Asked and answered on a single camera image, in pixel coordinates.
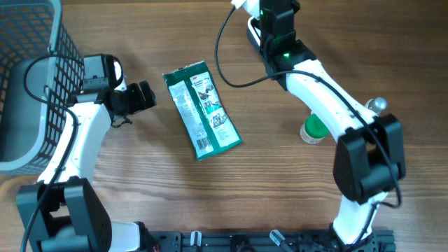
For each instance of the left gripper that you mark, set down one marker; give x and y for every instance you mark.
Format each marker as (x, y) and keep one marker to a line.
(138, 102)

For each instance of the green sponge package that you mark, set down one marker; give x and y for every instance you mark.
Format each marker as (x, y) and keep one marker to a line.
(196, 98)

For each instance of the green lidded cup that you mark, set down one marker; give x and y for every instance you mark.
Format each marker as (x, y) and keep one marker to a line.
(313, 130)

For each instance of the yellow dish soap bottle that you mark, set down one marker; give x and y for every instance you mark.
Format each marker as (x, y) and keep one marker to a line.
(377, 105)

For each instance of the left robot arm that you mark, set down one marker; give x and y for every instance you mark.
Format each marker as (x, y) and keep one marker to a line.
(61, 211)

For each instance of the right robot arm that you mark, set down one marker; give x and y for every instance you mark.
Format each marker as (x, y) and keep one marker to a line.
(369, 159)

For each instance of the white barcode scanner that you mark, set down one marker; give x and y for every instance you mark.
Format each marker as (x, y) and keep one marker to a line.
(255, 36)

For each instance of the grey plastic mesh basket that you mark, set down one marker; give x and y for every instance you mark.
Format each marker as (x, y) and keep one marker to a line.
(38, 60)

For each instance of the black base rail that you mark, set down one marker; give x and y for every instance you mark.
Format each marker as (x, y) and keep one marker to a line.
(302, 241)

